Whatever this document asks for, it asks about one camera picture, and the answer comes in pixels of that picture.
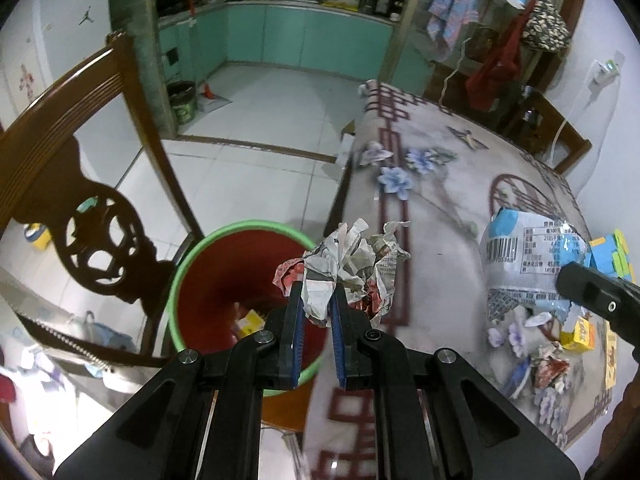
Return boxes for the white cable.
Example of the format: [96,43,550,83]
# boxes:
[550,80,598,167]

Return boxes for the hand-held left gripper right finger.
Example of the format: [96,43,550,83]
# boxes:
[329,283,582,480]

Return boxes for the small yellow box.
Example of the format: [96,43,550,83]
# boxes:
[560,316,597,352]

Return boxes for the blue and white snack bag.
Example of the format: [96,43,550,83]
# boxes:
[480,207,593,326]

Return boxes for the plain wooden chair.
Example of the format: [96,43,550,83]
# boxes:
[500,85,593,176]

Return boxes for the round patterned glass table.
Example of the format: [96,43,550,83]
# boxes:
[300,80,640,480]

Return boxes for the light blue bag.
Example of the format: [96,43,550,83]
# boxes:
[75,310,132,352]

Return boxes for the red garment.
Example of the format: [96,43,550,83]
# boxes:
[465,10,531,113]

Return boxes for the flat yellow packet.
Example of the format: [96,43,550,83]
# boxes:
[604,320,619,392]

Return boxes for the red bin with green rim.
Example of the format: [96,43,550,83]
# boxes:
[168,219,331,398]

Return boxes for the yellow and blue container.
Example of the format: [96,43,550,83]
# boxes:
[24,224,52,252]

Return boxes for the white wall socket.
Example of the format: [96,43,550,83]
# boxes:
[590,50,626,88]

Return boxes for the black bucket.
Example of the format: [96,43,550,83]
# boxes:
[165,80,198,126]

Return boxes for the teal kitchen cabinets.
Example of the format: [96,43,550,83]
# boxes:
[157,0,431,86]

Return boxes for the pink wall sticker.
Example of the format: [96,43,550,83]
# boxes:
[19,64,37,102]

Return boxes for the newspaper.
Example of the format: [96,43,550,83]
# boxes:
[274,218,413,328]

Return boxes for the pink and blue towel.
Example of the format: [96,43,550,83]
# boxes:
[427,0,481,61]

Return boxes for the leopard print bag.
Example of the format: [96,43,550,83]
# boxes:
[520,0,571,53]

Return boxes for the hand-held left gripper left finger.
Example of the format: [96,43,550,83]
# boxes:
[52,281,306,480]

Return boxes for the carved wooden chair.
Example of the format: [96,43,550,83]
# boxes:
[0,32,206,376]

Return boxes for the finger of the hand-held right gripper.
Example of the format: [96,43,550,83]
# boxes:
[556,261,640,347]

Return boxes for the crumpled red paper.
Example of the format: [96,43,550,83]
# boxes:
[530,340,571,396]

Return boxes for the yellow carton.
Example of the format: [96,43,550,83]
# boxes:
[235,310,266,339]

